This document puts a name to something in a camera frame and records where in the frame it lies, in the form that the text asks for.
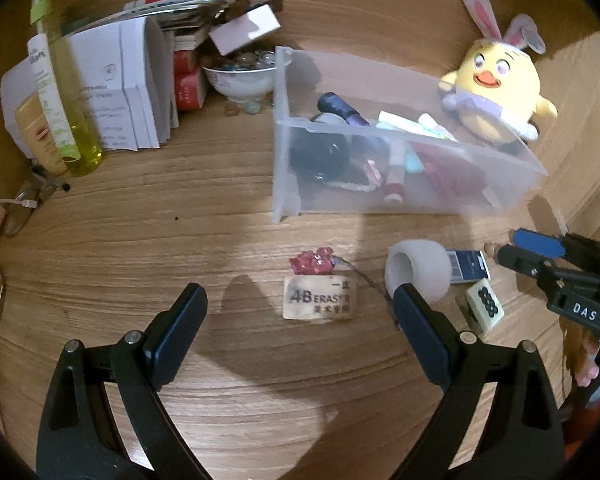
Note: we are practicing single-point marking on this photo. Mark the pink squeeze tube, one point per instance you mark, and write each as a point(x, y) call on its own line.
point(437, 127)

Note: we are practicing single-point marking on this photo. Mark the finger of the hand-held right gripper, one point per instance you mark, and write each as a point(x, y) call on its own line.
point(537, 242)
point(520, 260)

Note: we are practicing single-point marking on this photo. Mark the yellow spray bottle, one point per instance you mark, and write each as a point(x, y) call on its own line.
point(67, 100)

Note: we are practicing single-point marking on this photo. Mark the white red-capped tube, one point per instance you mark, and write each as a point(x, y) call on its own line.
point(395, 180)

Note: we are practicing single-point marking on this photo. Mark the clear plastic bin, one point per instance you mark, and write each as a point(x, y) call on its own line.
point(430, 195)

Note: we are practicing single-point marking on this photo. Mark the white tape roll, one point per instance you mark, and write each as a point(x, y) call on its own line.
point(425, 270)

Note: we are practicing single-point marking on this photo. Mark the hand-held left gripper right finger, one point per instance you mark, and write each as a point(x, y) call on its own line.
point(425, 340)

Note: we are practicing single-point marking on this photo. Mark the purple bottle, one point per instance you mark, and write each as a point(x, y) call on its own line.
point(340, 107)

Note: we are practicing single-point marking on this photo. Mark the orange cream tube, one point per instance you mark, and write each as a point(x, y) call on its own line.
point(40, 135)

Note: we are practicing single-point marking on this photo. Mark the green mahjong tile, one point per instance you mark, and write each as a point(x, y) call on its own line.
point(482, 305)

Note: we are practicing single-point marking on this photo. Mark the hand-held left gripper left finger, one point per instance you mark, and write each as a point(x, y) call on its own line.
point(175, 340)

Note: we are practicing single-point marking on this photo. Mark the dark green bottle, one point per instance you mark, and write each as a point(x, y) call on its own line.
point(320, 152)

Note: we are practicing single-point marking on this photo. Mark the person's right hand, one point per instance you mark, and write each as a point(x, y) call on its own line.
point(587, 371)

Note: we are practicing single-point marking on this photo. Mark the dark blue small box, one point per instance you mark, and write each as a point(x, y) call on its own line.
point(467, 265)

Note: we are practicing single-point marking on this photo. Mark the light green tube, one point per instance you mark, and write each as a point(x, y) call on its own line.
point(402, 122)

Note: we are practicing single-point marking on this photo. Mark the red foil packet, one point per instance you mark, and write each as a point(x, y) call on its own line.
point(450, 172)

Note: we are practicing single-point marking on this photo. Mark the folded paper leaflet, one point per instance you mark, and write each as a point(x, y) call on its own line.
point(125, 90)

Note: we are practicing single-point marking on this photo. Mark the white carton box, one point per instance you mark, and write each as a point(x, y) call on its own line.
point(15, 90)

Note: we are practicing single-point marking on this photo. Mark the ceramic bowl of stones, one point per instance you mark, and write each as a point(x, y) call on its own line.
point(240, 80)

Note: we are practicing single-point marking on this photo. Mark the small white box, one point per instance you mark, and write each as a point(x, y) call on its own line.
point(242, 27)

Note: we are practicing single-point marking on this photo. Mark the yellow chick plush toy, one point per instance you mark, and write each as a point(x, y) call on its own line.
point(495, 90)

